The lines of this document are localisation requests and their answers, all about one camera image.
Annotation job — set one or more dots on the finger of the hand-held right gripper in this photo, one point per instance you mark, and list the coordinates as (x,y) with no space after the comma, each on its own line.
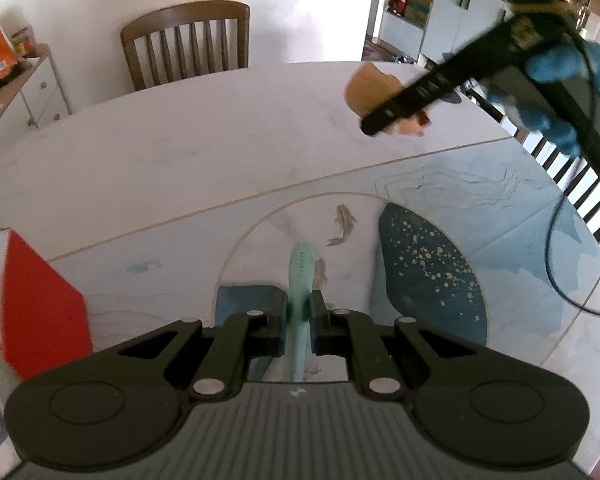
(387,112)

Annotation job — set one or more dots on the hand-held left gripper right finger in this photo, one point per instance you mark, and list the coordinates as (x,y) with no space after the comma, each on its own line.
(316,327)

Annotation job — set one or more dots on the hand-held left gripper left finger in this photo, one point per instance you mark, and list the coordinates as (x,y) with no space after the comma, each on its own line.
(280,327)

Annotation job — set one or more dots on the yellow plush toy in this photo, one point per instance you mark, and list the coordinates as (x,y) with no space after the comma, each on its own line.
(370,87)

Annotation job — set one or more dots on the light teal plastic stick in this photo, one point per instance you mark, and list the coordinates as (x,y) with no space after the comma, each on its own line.
(300,270)

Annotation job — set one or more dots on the red cardboard box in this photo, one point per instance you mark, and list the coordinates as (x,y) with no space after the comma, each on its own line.
(45,310)

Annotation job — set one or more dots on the marble patterned desktop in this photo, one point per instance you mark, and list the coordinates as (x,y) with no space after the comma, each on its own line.
(180,160)

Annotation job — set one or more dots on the person's right hand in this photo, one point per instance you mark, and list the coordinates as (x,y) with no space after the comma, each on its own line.
(555,65)

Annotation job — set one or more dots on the black round desk grommet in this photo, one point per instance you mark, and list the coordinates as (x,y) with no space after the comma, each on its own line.
(455,99)

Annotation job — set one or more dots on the red bottle on shelf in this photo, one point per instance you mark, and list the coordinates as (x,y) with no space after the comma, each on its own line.
(397,2)

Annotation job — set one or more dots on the cardboard box on shelf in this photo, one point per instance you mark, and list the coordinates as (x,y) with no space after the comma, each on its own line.
(420,0)

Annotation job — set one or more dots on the wooden slat-back chair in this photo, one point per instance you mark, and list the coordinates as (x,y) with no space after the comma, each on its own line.
(185,17)
(570,185)

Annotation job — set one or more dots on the white sideboard cabinet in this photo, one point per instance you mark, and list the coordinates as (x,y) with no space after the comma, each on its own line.
(40,90)

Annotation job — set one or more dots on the small red-lidded jar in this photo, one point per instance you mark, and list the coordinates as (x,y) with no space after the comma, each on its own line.
(24,41)

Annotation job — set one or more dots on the white wall cabinet unit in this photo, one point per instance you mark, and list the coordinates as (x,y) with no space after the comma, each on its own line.
(450,20)

